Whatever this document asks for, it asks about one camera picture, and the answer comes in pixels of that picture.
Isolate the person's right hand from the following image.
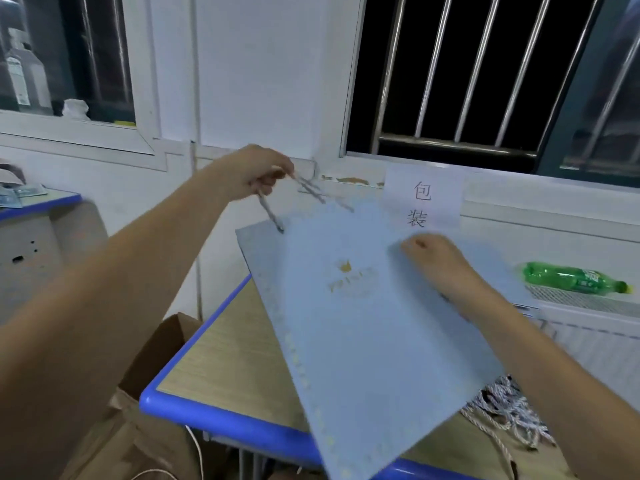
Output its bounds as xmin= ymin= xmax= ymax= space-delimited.
xmin=400 ymin=233 xmax=479 ymax=306

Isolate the person's left hand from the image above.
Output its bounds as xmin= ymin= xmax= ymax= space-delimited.
xmin=205 ymin=143 xmax=296 ymax=206

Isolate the white black-tipped rope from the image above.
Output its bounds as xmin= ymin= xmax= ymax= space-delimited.
xmin=254 ymin=167 xmax=355 ymax=236

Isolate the crown-print light blue paper bag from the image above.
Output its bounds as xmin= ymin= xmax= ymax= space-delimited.
xmin=235 ymin=199 xmax=541 ymax=480

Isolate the pile of white twisted ropes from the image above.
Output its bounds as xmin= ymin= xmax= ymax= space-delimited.
xmin=460 ymin=373 xmax=561 ymax=480

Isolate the person's right forearm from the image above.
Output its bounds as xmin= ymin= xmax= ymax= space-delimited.
xmin=455 ymin=275 xmax=640 ymax=480

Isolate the person's left forearm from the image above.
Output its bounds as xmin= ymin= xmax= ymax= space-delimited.
xmin=0 ymin=169 xmax=236 ymax=480

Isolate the white paper sign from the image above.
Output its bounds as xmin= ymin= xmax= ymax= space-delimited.
xmin=383 ymin=161 xmax=466 ymax=236

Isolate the metal window grille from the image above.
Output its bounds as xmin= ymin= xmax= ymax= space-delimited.
xmin=345 ymin=0 xmax=591 ymax=161

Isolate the green plastic bottle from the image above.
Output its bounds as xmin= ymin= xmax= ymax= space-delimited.
xmin=521 ymin=259 xmax=632 ymax=296

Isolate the small white container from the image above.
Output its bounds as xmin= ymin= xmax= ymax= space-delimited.
xmin=61 ymin=97 xmax=92 ymax=122

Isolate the blue-edged wooden desk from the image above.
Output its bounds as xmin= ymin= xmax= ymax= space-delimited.
xmin=138 ymin=275 xmax=576 ymax=480

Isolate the white framed window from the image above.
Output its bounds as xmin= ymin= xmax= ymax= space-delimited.
xmin=0 ymin=0 xmax=166 ymax=156

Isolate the brown cardboard box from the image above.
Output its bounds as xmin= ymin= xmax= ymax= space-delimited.
xmin=60 ymin=313 xmax=236 ymax=480

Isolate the grey metal desk blue edge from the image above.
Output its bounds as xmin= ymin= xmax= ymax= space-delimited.
xmin=0 ymin=185 xmax=109 ymax=331

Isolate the clear plastic bottle white label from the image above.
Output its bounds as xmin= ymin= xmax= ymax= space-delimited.
xmin=3 ymin=27 xmax=53 ymax=116

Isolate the teal framed sliding window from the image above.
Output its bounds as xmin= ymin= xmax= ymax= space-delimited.
xmin=540 ymin=0 xmax=640 ymax=188

